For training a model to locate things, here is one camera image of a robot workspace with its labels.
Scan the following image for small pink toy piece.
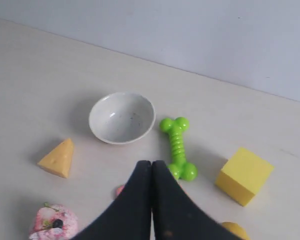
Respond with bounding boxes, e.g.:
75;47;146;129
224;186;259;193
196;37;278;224
114;184;125;198

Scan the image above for green rubber bone toy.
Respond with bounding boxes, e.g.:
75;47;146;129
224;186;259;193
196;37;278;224
159;117;198;182

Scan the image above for yellow cheese wedge toy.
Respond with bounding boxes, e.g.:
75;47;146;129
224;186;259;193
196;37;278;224
37;138;75;179

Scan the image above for white speckled ceramic bowl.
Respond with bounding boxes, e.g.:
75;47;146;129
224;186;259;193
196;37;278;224
88;92;156;145

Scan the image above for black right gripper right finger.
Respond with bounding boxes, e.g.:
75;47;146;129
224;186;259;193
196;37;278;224
151;160;239;240

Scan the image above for pink plush donut toy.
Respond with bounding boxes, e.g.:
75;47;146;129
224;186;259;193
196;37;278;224
28;202;79;240

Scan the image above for yellow round object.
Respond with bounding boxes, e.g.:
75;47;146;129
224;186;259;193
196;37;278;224
221;221;250;240

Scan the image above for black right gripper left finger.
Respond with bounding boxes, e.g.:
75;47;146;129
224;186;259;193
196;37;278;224
73;160;152;240

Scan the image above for yellow foam cube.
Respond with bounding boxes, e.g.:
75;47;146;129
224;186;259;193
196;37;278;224
215;147;274;207

